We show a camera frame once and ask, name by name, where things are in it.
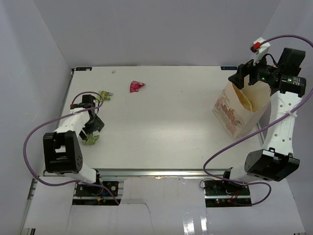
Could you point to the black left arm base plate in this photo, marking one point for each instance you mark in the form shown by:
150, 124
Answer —
94, 196

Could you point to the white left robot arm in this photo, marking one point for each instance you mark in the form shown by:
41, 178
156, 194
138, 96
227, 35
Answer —
62, 152

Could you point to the aluminium front rail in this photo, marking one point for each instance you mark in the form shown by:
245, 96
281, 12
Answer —
152, 173

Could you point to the blue label right corner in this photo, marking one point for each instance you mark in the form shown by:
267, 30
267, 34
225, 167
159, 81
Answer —
228, 68

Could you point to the green snack packet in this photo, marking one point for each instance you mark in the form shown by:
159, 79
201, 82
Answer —
104, 95
90, 139

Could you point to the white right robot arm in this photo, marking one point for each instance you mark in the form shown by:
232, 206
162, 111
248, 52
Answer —
275, 160

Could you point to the printed paper bag orange handles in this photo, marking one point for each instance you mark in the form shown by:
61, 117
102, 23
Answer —
235, 119

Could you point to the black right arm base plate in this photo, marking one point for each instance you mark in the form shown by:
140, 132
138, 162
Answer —
220, 194

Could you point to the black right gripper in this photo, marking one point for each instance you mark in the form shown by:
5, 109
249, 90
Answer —
244, 70

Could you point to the pink snack packet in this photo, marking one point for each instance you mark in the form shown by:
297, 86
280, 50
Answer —
135, 86

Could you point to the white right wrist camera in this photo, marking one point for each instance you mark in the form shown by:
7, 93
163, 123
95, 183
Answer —
260, 49

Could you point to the blue label corner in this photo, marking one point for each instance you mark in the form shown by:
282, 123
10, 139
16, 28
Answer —
83, 68
228, 68

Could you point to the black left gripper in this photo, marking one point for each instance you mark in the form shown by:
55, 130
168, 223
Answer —
98, 125

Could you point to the blue label left corner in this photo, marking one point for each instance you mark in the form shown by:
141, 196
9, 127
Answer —
83, 68

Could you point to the tan snack pouch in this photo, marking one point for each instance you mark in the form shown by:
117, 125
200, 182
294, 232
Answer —
243, 99

